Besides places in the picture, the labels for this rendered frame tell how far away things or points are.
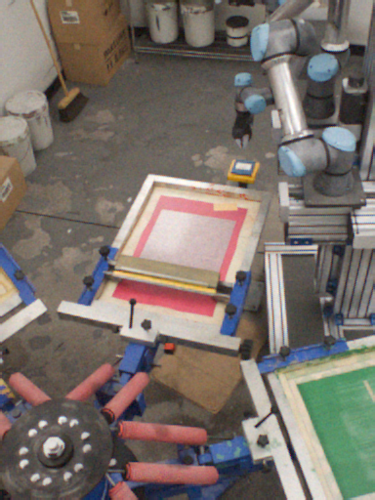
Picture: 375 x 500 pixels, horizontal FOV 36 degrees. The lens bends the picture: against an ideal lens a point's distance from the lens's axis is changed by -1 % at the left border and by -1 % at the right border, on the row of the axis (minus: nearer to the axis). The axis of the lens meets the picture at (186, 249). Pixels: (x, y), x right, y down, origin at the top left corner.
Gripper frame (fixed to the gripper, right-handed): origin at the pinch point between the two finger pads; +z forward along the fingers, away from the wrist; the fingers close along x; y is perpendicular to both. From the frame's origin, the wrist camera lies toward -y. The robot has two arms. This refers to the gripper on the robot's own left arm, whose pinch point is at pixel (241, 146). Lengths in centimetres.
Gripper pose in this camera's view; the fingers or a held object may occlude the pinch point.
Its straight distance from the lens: 270.5
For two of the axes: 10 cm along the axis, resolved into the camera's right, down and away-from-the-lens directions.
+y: 2.9, -7.2, 6.3
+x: -9.5, -1.7, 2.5
